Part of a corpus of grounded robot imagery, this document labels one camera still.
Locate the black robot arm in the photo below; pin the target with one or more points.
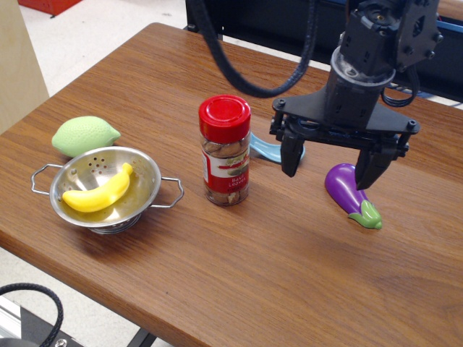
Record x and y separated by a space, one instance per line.
405 30

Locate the steel colander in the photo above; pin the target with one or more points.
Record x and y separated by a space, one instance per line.
148 188

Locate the light blue plastic spatula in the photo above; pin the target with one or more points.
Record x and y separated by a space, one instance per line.
269 151

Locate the red-lid spice jar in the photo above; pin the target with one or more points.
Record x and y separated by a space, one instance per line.
224 122

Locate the purple toy eggplant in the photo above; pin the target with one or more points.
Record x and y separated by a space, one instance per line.
341 186

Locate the green toy lemon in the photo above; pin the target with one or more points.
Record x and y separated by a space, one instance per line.
81 134

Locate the yellow toy banana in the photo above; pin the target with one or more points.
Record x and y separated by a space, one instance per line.
103 196

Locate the beige cabinet panel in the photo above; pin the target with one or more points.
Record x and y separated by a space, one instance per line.
22 84

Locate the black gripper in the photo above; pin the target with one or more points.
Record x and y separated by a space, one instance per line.
345 112

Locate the red box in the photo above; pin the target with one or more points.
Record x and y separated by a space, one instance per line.
53 7

